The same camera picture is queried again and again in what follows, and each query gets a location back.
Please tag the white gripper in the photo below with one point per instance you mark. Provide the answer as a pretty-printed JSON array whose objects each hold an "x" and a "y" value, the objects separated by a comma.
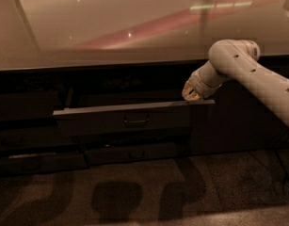
[{"x": 197, "y": 83}]

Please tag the dark drawer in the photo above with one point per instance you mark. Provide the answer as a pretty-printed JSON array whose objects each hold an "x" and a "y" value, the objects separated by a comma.
[
  {"x": 35, "y": 137},
  {"x": 122, "y": 154},
  {"x": 28, "y": 105},
  {"x": 135, "y": 136},
  {"x": 122, "y": 118},
  {"x": 43, "y": 163}
]

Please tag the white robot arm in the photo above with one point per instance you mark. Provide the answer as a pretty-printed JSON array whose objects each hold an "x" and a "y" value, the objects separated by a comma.
[{"x": 238, "y": 60}]

